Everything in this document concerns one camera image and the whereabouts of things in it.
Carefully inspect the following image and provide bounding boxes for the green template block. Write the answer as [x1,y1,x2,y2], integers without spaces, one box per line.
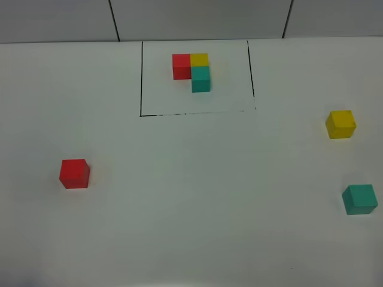
[191,66,211,93]

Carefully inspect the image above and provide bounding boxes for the red template block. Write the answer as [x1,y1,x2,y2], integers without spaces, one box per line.
[172,54,192,80]

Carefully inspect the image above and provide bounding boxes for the yellow template block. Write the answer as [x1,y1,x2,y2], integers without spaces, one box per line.
[190,53,209,67]

